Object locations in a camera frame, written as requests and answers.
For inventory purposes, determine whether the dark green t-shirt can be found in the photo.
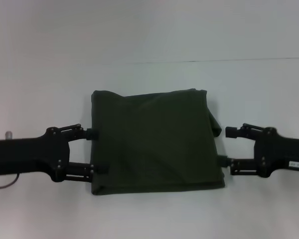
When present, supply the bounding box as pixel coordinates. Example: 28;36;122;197
90;87;226;196

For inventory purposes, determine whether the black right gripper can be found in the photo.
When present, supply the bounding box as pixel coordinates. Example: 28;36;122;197
217;122;299;179

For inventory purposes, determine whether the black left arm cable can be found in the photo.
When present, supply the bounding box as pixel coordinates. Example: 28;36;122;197
0;175;21;191

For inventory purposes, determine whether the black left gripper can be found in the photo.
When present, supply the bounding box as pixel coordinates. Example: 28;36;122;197
0;123;110;184

